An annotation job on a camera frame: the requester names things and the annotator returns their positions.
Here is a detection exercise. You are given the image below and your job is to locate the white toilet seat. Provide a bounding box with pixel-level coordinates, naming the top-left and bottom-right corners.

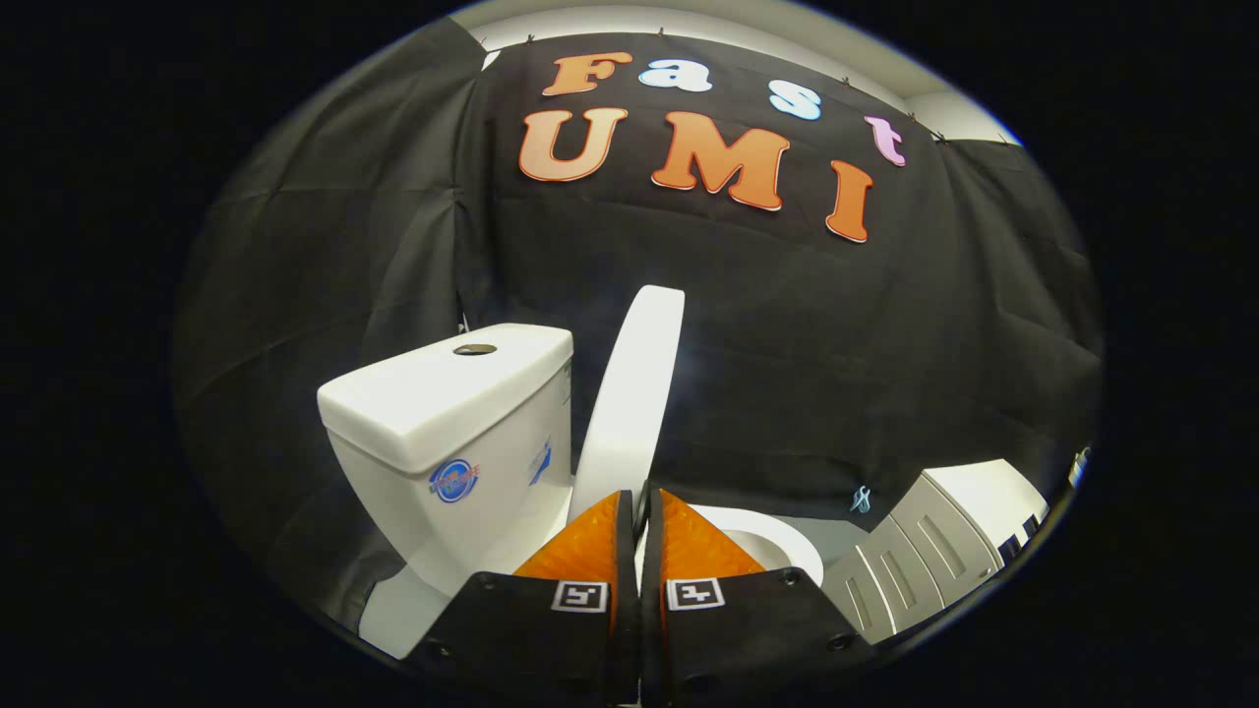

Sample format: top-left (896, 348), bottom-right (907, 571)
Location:
top-left (689, 504), bottom-right (825, 589)

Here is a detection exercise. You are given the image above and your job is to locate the white toilet lid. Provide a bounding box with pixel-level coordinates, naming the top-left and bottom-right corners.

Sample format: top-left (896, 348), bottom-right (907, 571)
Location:
top-left (569, 285), bottom-right (687, 522)

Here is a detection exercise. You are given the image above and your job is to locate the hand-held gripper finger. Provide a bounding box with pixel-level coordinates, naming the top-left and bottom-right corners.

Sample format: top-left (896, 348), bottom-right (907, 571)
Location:
top-left (408, 490), bottom-right (640, 704)
top-left (639, 487), bottom-right (876, 704)

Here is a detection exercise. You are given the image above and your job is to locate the black backdrop cloth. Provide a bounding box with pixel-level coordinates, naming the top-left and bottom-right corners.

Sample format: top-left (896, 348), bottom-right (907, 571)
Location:
top-left (172, 18), bottom-right (1103, 630)

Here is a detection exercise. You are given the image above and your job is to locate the white toilet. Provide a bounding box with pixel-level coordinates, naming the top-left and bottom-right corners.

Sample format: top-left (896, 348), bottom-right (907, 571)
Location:
top-left (317, 324), bottom-right (827, 660)

